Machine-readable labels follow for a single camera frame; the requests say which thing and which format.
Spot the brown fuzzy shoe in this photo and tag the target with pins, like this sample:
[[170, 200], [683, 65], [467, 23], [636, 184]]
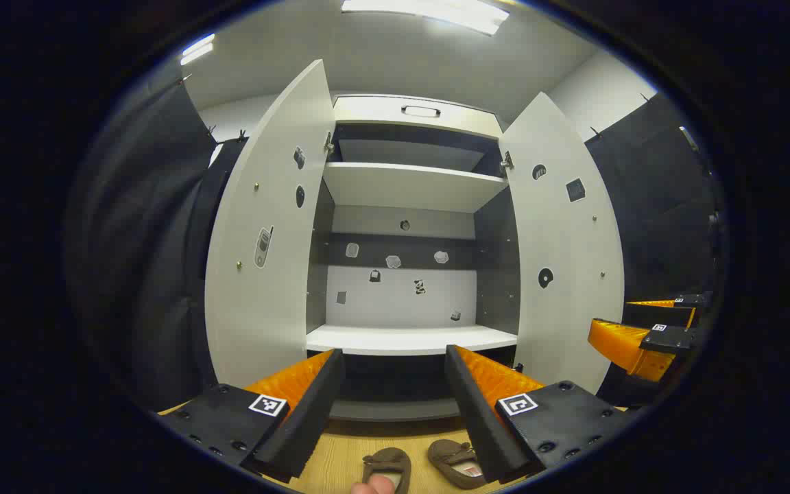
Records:
[[395, 458], [446, 453]]

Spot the black backdrop cloth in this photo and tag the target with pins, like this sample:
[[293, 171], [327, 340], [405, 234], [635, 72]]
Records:
[[148, 240]]

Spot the white shoe cabinet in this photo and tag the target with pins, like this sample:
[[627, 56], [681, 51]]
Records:
[[395, 302]]

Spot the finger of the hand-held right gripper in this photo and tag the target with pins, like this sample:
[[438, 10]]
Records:
[[690, 300], [669, 338]]

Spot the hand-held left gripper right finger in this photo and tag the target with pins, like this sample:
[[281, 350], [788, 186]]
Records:
[[474, 418]]

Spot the phone-sticker shoe cabinet door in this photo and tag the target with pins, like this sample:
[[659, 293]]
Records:
[[265, 309]]

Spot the ceiling light panel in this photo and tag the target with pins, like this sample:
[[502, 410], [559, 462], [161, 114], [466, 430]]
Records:
[[197, 49], [436, 12]]

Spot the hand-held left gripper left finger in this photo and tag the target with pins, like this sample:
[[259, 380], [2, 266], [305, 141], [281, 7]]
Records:
[[313, 418]]

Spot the headphone-sticker shoe cabinet door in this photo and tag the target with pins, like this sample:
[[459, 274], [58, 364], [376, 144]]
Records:
[[566, 309]]

